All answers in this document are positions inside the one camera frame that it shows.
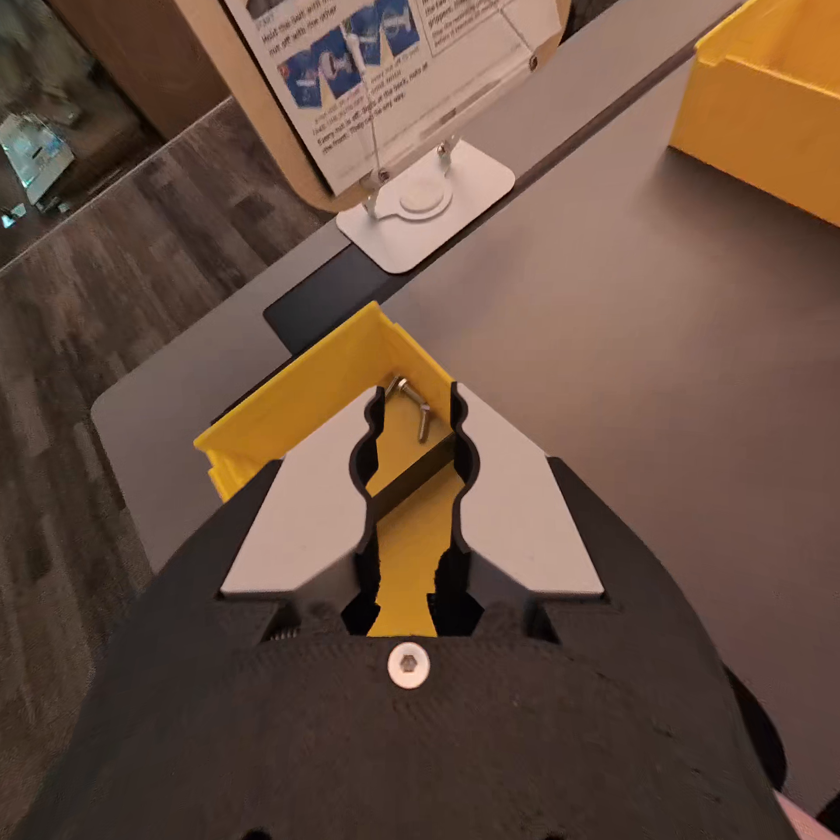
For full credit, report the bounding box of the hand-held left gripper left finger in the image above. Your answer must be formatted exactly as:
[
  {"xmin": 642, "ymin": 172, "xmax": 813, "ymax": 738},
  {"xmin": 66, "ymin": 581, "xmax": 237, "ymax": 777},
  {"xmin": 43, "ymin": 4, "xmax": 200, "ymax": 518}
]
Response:
[{"xmin": 220, "ymin": 386, "xmax": 388, "ymax": 602}]

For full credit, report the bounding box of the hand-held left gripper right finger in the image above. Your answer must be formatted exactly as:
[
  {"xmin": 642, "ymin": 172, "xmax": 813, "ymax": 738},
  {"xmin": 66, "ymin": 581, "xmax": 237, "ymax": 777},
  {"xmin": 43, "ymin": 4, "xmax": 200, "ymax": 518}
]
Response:
[{"xmin": 430, "ymin": 382, "xmax": 605, "ymax": 609}]

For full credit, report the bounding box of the yellow bin with black divider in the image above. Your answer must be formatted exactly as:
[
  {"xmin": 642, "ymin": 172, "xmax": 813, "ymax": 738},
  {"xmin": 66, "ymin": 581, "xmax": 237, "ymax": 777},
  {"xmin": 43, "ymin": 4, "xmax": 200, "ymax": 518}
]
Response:
[{"xmin": 193, "ymin": 301, "xmax": 462, "ymax": 639}]

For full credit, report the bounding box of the black bin divider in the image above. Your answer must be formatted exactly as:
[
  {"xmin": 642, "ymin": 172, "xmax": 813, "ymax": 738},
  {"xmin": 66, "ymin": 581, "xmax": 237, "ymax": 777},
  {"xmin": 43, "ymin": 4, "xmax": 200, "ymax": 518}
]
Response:
[{"xmin": 366, "ymin": 430, "xmax": 462, "ymax": 521}]

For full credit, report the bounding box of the white metal sign base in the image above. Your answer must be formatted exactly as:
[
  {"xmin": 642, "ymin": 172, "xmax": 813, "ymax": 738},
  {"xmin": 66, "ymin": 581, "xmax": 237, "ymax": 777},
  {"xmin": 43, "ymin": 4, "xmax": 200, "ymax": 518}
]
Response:
[{"xmin": 335, "ymin": 139, "xmax": 517, "ymax": 276}]

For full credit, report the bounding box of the clear plastic packaging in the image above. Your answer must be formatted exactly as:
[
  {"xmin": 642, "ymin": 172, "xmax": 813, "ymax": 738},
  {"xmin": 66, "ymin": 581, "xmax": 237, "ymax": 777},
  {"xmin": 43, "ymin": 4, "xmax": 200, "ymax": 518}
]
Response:
[{"xmin": 0, "ymin": 110, "xmax": 78, "ymax": 231}]

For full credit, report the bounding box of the printed instruction sheet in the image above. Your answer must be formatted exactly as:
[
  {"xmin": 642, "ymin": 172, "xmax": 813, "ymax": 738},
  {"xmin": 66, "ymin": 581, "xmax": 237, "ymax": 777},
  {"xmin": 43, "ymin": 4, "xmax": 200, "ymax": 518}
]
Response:
[{"xmin": 223, "ymin": 0, "xmax": 559, "ymax": 196}]

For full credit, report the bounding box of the large yellow bin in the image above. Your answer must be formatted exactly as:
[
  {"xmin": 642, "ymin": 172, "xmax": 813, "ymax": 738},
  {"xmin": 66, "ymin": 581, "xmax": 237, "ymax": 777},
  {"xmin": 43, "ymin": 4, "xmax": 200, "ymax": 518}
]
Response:
[{"xmin": 668, "ymin": 0, "xmax": 840, "ymax": 228}]

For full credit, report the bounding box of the brown wooden cabinet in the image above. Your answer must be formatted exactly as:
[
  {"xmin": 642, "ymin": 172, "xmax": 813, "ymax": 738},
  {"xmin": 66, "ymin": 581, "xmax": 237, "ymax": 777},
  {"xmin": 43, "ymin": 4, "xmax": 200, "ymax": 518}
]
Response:
[{"xmin": 49, "ymin": 0, "xmax": 232, "ymax": 140}]

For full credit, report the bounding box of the black table bracket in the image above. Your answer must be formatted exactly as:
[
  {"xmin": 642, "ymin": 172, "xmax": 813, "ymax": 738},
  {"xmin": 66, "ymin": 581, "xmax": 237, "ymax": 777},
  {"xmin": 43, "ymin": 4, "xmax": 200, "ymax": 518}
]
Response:
[{"xmin": 262, "ymin": 244, "xmax": 422, "ymax": 357}]

